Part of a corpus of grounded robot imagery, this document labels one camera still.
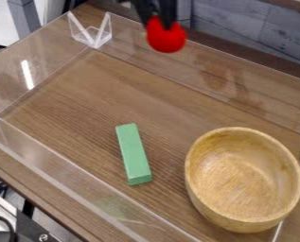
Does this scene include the black table leg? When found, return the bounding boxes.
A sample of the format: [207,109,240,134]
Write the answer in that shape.
[22,200,36,218]

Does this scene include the red plush fruit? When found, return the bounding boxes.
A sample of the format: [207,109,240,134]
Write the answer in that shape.
[147,16,187,54]

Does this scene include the black cable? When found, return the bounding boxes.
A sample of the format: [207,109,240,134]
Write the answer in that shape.
[0,215,18,242]

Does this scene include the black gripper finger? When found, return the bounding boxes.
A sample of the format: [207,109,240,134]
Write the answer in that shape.
[131,0,157,26]
[159,0,178,30]

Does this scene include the clear acrylic tray enclosure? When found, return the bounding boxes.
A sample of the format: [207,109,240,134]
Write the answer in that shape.
[0,16,300,242]

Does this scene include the black clamp bracket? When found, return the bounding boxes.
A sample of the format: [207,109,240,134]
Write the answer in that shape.
[16,212,61,242]

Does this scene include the wooden bowl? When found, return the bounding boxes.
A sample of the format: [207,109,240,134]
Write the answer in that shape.
[184,127,300,233]

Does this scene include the grey post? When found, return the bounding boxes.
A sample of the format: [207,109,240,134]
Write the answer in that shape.
[8,0,41,39]

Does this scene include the green rectangular block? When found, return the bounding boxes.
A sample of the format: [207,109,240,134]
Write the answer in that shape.
[116,123,152,185]

